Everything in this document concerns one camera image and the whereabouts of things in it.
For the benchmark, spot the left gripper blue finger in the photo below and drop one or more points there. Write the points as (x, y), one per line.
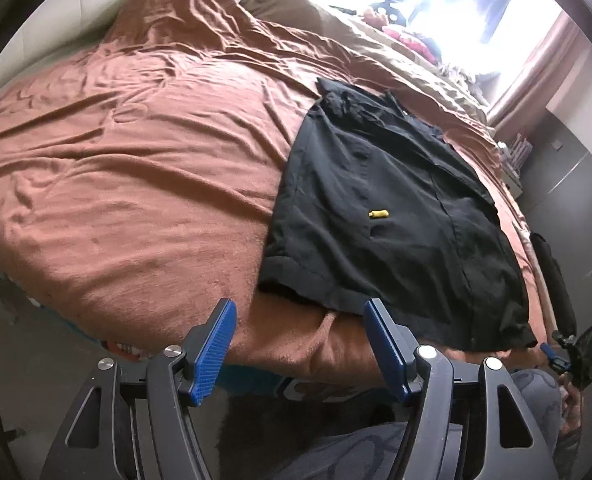
(205, 348)
(548, 351)
(394, 348)

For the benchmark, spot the large black garment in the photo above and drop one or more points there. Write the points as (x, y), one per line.
(374, 203)

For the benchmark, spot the person's right hand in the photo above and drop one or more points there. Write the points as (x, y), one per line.
(571, 405)

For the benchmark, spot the rust brown bed sheet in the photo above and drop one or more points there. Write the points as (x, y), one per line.
(138, 181)

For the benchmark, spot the pink cushion on windowsill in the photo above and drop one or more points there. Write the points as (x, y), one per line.
(412, 42)

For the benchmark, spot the pink right curtain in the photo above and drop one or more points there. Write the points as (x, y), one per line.
(523, 104)

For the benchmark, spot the beige duvet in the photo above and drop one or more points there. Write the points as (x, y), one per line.
(317, 17)

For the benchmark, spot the cream padded headboard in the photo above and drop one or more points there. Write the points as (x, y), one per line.
(61, 20)

